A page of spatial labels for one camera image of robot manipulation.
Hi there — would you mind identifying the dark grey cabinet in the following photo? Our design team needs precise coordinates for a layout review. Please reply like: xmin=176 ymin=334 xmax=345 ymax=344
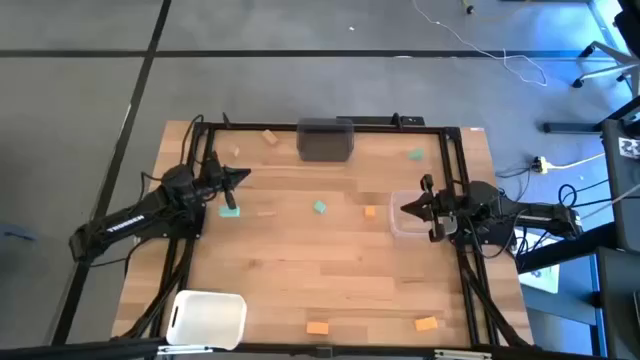
xmin=594 ymin=247 xmax=640 ymax=360

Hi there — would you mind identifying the black aluminium table frame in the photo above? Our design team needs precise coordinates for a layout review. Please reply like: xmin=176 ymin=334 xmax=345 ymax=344
xmin=112 ymin=113 xmax=536 ymax=360

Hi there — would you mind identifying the office chair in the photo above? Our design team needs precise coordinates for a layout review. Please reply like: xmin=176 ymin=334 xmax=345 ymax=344
xmin=571 ymin=0 xmax=640 ymax=99

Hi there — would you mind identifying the black mounting bar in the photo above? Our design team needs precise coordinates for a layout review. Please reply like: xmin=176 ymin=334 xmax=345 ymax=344
xmin=335 ymin=114 xmax=427 ymax=128

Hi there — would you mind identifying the white plastic bin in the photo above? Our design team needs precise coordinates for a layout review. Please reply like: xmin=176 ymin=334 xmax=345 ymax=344
xmin=165 ymin=289 xmax=249 ymax=351

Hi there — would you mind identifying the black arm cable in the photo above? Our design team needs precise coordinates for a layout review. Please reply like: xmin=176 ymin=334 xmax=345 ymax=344
xmin=178 ymin=113 xmax=206 ymax=169

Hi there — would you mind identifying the black cabinet with marker tag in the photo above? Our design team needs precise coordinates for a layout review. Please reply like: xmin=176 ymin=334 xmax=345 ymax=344
xmin=599 ymin=94 xmax=640 ymax=256

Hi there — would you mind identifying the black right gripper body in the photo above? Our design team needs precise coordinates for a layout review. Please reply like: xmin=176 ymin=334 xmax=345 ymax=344
xmin=421 ymin=173 xmax=460 ymax=244

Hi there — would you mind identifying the grey translucent plastic bin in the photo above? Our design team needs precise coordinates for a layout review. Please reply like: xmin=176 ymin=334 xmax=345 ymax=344
xmin=295 ymin=117 xmax=356 ymax=163

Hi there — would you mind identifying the white power cord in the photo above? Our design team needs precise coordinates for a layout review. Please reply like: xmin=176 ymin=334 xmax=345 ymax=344
xmin=547 ymin=151 xmax=607 ymax=171

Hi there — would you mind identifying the silver metal bracket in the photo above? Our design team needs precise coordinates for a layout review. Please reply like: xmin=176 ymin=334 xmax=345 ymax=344
xmin=156 ymin=343 xmax=215 ymax=357
xmin=432 ymin=348 xmax=495 ymax=360

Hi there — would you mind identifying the white paper sheet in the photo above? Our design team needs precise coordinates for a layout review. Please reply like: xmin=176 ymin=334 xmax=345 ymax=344
xmin=517 ymin=227 xmax=562 ymax=295

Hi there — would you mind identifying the clear plastic bin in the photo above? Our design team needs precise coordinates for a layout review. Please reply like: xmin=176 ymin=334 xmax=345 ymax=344
xmin=389 ymin=189 xmax=459 ymax=239

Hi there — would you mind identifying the black floor bar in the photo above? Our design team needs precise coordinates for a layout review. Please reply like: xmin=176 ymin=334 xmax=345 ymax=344
xmin=543 ymin=121 xmax=605 ymax=135

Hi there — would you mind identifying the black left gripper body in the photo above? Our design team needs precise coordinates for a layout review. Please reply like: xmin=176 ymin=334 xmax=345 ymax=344
xmin=199 ymin=151 xmax=239 ymax=211

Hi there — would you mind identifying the black diagonal stand beam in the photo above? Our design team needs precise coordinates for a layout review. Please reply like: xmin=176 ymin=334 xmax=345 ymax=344
xmin=514 ymin=222 xmax=617 ymax=275

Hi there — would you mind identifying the white floor cable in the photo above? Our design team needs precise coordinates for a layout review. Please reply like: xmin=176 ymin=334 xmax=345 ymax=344
xmin=412 ymin=0 xmax=550 ymax=88

